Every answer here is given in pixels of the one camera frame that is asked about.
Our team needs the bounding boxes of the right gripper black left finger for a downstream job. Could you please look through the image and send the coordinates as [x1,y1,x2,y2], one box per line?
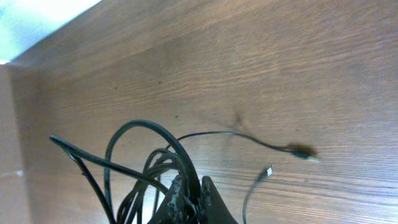
[148,175,186,224]

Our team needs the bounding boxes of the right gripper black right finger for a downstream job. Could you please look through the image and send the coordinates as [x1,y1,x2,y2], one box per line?
[200,176,238,224]

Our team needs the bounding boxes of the black USB cable bundle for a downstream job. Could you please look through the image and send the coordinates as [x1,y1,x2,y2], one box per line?
[49,119,321,224]

